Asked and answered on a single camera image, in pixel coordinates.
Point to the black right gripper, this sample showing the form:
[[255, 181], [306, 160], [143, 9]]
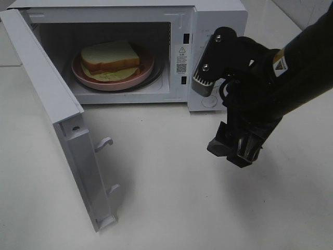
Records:
[[246, 86]]

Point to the round white door button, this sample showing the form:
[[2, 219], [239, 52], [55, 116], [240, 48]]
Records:
[[209, 102]]

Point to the pink round plate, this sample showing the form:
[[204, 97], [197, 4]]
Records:
[[147, 61]]

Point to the toast sandwich with filling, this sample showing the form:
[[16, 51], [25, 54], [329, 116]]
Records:
[[109, 57]]

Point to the white microwave door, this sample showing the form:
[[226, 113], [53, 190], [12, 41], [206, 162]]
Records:
[[66, 115]]

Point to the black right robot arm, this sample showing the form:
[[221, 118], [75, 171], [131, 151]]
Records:
[[302, 71]]

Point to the glass microwave turntable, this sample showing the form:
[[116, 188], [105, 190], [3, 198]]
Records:
[[156, 73]]

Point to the white microwave oven body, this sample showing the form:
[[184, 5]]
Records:
[[176, 32]]

